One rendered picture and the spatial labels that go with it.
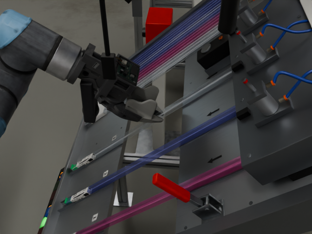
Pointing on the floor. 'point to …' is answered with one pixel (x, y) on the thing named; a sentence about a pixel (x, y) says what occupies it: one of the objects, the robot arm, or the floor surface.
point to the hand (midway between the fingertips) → (156, 117)
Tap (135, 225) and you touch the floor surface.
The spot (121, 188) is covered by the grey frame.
